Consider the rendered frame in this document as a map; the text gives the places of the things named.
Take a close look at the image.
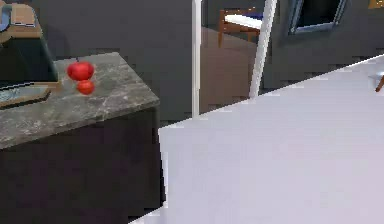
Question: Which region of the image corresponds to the red tomato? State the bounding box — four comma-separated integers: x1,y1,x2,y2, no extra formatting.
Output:
76,79,96,96

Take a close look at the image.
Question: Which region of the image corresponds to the dark cabinet with marble top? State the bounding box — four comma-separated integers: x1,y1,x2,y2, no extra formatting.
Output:
0,51,167,224

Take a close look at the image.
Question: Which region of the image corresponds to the red apple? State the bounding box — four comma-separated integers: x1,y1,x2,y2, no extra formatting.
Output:
66,60,96,82

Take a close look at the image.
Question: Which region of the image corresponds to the dark box with tan top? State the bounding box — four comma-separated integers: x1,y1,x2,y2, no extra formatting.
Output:
0,2,60,88

